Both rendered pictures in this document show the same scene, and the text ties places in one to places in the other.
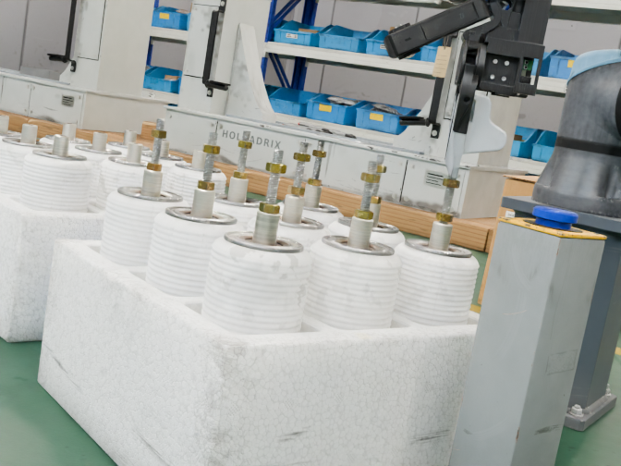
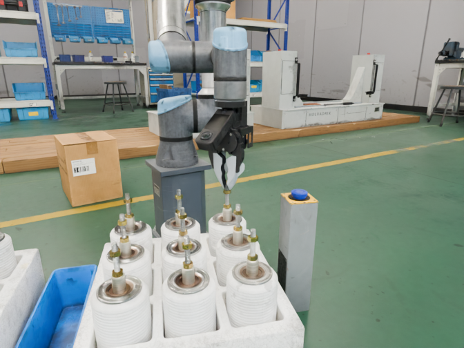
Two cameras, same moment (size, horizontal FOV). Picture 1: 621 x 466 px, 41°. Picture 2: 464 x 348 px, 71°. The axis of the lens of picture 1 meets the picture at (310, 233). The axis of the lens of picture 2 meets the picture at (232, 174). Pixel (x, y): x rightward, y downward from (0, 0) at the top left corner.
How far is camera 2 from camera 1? 0.81 m
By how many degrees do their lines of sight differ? 62
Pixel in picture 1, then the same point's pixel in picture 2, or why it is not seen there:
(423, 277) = not seen: hidden behind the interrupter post
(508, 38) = (238, 125)
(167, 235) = (199, 304)
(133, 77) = not seen: outside the picture
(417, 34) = (219, 137)
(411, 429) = not seen: hidden behind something
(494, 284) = (294, 226)
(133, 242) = (142, 322)
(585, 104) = (178, 122)
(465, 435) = (291, 279)
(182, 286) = (211, 320)
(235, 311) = (271, 310)
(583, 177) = (186, 152)
